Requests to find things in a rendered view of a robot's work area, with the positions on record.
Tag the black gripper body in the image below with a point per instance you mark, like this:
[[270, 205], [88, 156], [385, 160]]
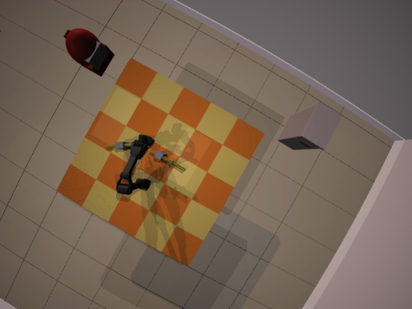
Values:
[[150, 141]]

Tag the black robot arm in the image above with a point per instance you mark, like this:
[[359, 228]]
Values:
[[136, 152]]

